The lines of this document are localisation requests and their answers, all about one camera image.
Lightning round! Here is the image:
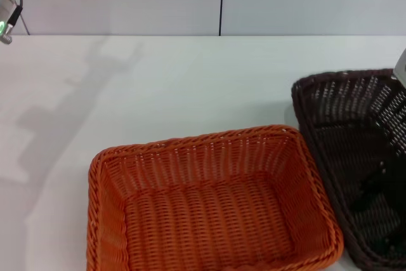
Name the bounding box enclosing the dark brown woven plastic basket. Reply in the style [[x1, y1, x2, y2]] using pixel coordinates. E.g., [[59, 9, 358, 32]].
[[291, 68, 406, 271]]

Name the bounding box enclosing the orange woven plastic basket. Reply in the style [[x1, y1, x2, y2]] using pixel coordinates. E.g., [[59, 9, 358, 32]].
[[86, 124, 345, 271]]

